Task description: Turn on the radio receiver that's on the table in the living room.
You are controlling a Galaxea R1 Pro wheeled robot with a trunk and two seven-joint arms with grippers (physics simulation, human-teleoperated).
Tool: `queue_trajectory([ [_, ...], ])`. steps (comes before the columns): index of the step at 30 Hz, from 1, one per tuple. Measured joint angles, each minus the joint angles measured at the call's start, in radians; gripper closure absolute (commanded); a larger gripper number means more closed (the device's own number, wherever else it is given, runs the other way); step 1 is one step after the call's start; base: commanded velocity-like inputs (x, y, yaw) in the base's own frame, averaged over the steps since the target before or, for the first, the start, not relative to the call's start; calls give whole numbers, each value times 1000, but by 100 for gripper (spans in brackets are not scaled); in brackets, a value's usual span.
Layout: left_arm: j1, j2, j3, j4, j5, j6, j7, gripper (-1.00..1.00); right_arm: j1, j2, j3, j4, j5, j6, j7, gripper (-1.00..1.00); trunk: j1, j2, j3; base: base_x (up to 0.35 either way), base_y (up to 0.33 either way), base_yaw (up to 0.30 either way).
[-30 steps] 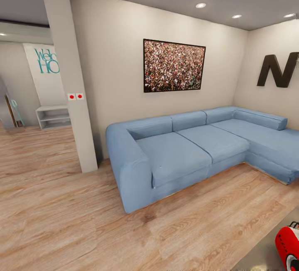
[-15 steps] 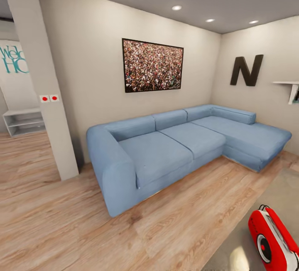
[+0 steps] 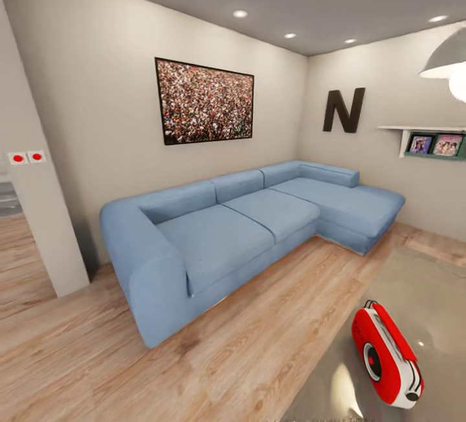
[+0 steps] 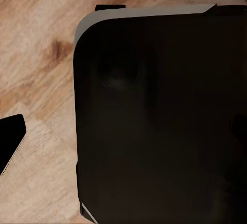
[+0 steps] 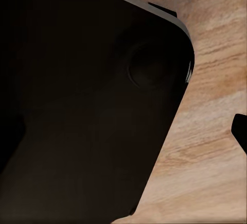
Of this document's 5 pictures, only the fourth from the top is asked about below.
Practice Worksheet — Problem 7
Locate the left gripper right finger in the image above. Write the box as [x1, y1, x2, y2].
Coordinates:
[231, 113, 247, 154]

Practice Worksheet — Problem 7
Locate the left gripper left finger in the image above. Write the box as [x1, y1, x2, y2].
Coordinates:
[0, 114, 26, 174]

